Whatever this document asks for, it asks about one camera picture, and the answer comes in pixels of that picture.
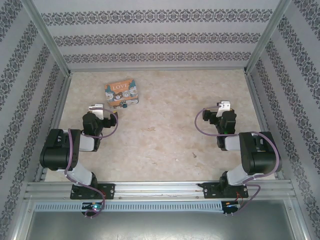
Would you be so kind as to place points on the controller circuit board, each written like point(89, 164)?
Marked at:
point(231, 205)
point(93, 206)

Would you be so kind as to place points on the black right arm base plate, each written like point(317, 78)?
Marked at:
point(210, 190)

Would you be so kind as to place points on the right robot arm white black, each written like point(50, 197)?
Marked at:
point(260, 155)

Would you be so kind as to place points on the orange LOVE bear print box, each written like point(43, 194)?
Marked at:
point(121, 93)

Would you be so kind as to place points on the aluminium mounting rail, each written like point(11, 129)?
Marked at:
point(155, 190)

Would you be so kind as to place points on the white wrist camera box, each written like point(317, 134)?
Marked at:
point(98, 109)
point(223, 107)

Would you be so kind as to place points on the aluminium table side rail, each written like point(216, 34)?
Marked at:
point(53, 125)
point(262, 120)

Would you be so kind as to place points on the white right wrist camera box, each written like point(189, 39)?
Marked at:
point(223, 107)

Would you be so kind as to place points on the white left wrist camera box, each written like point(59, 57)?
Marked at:
point(98, 109)

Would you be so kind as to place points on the left controller circuit board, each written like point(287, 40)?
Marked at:
point(93, 206)

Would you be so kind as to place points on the right controller circuit board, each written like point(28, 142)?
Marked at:
point(231, 205)

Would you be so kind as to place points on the grey sheet metal panel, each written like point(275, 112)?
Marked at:
point(160, 226)

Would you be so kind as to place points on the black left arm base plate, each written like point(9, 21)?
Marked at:
point(108, 191)

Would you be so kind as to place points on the aluminium frame post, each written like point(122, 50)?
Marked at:
point(267, 35)
point(47, 37)

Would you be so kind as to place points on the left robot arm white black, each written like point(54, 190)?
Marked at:
point(53, 152)

